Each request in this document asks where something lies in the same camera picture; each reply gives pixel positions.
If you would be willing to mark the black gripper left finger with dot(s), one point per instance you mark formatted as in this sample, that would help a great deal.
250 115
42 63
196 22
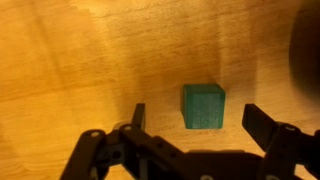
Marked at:
133 146

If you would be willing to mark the green wooden cube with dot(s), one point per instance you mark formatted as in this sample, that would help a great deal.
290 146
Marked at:
204 107

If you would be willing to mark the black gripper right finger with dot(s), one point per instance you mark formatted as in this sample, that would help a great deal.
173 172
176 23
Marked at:
283 146

